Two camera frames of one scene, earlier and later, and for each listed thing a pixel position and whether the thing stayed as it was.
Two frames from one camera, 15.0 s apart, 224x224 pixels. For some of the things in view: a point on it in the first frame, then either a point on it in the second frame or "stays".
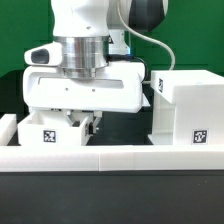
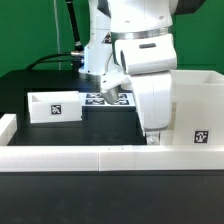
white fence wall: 104,158 stays
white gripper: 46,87 → 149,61
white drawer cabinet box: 188,107 stays
